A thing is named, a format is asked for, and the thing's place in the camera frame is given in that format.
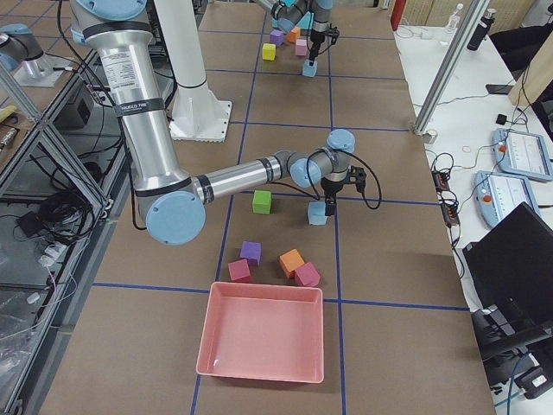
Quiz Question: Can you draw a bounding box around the aluminium frame rack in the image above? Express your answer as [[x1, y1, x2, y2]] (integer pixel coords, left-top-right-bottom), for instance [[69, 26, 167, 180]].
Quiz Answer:
[[1, 63, 128, 414]]

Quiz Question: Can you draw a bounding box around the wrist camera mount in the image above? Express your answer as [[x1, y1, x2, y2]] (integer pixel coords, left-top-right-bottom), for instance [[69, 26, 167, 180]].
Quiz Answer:
[[347, 166, 366, 194], [327, 24, 340, 46]]

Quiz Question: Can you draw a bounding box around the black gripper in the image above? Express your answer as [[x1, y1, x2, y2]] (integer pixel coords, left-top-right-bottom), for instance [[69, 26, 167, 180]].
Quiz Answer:
[[321, 172, 346, 216], [309, 21, 329, 61]]

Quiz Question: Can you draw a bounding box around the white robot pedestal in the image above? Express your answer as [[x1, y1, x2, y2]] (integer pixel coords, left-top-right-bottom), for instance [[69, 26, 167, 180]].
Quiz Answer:
[[155, 0, 232, 142]]

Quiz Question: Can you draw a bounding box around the yellow foam block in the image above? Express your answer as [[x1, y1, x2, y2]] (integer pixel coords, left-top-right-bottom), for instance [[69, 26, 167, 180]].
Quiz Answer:
[[262, 42, 277, 61]]

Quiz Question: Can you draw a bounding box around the aluminium frame post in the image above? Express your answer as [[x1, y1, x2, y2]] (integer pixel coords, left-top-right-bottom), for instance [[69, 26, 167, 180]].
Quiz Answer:
[[413, 0, 489, 144]]

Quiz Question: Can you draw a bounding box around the black camera cable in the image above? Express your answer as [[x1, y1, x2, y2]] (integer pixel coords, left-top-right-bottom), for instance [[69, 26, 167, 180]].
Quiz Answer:
[[302, 146, 383, 211]]

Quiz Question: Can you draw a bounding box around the black water bottle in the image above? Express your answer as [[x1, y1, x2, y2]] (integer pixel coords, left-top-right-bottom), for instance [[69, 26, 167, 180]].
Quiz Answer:
[[467, 8, 496, 51]]

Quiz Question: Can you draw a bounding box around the teach pendant far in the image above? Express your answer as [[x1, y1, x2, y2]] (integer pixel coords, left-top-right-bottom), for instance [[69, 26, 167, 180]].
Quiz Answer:
[[492, 128, 552, 182]]

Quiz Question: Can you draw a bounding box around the left purple foam block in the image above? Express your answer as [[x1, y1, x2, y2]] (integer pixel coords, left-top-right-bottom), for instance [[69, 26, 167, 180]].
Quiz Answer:
[[270, 29, 285, 47]]

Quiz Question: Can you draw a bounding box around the pink plastic tray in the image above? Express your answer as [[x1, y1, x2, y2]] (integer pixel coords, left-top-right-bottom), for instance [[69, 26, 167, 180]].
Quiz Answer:
[[196, 282, 324, 384]]

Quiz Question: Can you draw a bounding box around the magenta foam block near orange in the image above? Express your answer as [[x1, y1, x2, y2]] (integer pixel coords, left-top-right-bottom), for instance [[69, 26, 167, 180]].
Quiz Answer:
[[294, 262, 321, 287]]

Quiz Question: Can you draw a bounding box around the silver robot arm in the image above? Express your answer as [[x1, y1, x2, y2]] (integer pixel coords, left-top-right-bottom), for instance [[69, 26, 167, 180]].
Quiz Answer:
[[70, 1, 359, 246], [255, 0, 340, 66]]

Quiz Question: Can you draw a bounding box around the magenta foam block near purple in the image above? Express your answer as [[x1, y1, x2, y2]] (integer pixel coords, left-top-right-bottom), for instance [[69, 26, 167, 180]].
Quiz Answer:
[[227, 259, 252, 284]]

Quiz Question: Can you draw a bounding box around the light pink foam block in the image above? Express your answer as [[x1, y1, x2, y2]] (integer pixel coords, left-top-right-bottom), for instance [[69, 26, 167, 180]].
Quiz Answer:
[[295, 38, 308, 56]]

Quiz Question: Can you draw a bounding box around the green foam block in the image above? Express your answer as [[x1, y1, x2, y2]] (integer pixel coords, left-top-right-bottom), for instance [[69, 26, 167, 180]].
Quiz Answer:
[[251, 190, 272, 214]]

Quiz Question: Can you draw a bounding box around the teach pendant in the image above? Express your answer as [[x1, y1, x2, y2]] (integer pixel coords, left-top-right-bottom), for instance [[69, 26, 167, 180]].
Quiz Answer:
[[492, 128, 552, 182], [474, 170, 540, 228]]

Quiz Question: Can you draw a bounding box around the right orange foam block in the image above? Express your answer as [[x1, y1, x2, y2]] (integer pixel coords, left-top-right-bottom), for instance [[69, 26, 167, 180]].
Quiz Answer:
[[279, 249, 305, 279]]

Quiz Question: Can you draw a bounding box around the light blue foam block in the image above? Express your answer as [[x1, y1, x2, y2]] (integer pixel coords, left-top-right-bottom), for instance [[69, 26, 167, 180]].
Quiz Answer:
[[302, 60, 318, 78], [308, 201, 327, 226]]

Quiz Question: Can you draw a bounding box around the right purple foam block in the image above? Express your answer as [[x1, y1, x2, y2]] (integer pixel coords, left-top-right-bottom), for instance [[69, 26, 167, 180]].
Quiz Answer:
[[239, 241, 262, 266]]

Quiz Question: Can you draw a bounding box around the teach pendant near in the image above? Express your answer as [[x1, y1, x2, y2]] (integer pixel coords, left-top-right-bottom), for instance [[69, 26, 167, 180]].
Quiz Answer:
[[474, 170, 540, 228]]

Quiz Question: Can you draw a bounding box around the black laptop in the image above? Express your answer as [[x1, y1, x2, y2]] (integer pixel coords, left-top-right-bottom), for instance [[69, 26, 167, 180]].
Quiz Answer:
[[463, 202, 552, 322]]

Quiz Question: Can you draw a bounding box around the left orange foam block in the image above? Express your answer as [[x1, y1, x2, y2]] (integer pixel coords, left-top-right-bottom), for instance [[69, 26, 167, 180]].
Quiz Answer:
[[286, 26, 301, 43]]

